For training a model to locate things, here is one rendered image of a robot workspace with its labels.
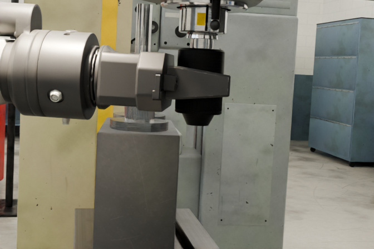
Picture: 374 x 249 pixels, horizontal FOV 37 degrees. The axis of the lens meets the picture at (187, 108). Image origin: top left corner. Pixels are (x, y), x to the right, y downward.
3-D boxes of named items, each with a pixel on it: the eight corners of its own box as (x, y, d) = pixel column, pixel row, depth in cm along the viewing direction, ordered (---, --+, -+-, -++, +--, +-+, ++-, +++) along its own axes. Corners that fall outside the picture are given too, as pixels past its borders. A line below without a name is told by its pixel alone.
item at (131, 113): (156, 121, 85) (157, 85, 84) (124, 120, 84) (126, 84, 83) (153, 118, 89) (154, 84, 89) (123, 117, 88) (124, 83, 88)
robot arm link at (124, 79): (164, 31, 50) (32, 24, 50) (158, 139, 50) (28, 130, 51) (176, 39, 62) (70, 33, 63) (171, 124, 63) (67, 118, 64)
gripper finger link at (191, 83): (229, 102, 54) (164, 98, 54) (231, 69, 53) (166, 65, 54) (229, 103, 52) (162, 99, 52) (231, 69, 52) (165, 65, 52)
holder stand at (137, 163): (90, 258, 82) (96, 122, 80) (101, 217, 103) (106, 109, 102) (173, 260, 83) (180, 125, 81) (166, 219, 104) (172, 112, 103)
